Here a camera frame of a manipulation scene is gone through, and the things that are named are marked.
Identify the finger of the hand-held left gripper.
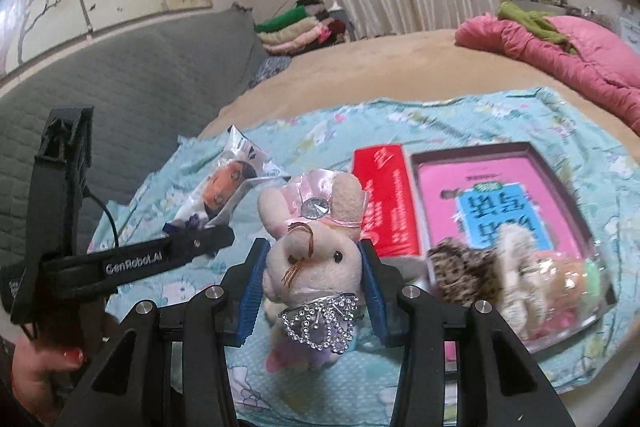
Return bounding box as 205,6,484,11
167,226,236,265

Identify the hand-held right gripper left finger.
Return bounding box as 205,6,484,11
55,237,273,427

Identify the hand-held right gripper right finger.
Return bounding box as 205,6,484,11
357,238,576,427

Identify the packaged doll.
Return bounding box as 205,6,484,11
165,124,291,235

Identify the plush rabbit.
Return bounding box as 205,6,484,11
257,169,368,373

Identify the leopard print scrunchie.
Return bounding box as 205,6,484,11
427,237,503,308

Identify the white fluffy scrunchie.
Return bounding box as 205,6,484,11
492,224,551,333

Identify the dark-rimmed box tray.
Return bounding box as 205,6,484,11
407,141,618,375

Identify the person's left hand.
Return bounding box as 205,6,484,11
12,337,86,413

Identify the red tissue pack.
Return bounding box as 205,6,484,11
351,144,426,288

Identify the pink book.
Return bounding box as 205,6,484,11
417,157,596,268

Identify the grey quilted headboard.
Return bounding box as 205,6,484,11
0,7,268,263

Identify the cartoon cat printed blanket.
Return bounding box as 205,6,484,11
87,87,640,427

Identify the dark floral pillow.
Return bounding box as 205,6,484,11
248,54,293,88

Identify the green sponge in plastic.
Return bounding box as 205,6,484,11
582,259,608,300

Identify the pile of folded clothes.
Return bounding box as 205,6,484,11
254,0,351,56

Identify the beige bed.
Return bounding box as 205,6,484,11
197,27,640,142

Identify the green cloth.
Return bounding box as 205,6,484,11
496,1,578,55

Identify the pink quilt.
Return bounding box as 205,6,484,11
454,13,640,135

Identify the white drawer cabinet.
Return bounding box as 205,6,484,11
619,4,640,42

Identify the black cable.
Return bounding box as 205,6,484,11
82,187,121,250

